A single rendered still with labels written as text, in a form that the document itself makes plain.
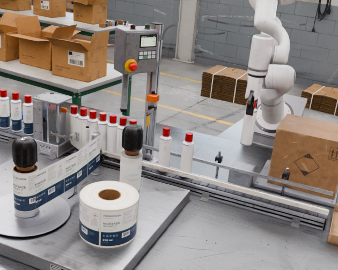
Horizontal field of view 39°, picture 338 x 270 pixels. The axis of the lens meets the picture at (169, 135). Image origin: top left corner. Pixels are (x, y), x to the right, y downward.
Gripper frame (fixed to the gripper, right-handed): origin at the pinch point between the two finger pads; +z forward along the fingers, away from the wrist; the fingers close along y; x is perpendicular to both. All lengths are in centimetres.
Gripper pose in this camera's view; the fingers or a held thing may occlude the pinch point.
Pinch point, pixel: (251, 109)
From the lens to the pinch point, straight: 208.3
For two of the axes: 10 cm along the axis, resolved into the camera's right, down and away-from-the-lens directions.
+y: -3.9, 3.2, -8.6
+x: 9.2, 2.2, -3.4
